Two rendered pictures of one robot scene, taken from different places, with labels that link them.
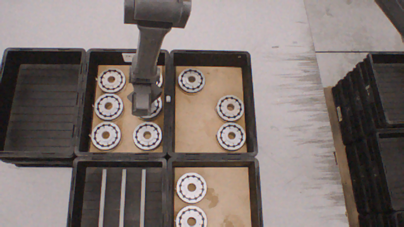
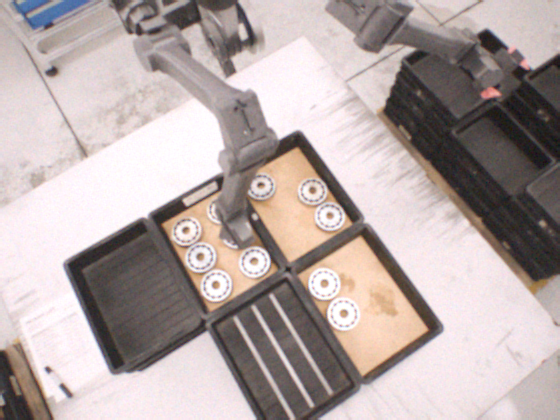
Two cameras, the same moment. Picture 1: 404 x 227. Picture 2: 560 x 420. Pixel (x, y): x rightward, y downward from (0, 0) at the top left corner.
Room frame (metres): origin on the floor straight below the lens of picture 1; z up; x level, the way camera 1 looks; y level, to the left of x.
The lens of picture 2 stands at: (-0.03, 0.17, 2.20)
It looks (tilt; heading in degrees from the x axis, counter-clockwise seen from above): 70 degrees down; 342
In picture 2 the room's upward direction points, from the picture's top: 3 degrees counter-clockwise
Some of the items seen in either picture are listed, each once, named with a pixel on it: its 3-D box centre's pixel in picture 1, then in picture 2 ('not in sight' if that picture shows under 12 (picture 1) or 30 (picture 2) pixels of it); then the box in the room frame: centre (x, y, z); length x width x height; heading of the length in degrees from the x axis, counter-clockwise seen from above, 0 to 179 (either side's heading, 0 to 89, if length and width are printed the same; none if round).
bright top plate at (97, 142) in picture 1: (106, 135); (216, 285); (0.25, 0.31, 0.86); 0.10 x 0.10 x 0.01
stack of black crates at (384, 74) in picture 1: (378, 102); (436, 100); (0.85, -0.99, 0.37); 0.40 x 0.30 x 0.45; 14
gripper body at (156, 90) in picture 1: (144, 91); (232, 222); (0.38, 0.19, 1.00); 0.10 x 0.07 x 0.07; 145
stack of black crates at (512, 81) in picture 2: not in sight; (483, 77); (0.95, -1.39, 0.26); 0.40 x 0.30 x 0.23; 14
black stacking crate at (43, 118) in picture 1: (43, 104); (136, 294); (0.31, 0.56, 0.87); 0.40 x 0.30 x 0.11; 11
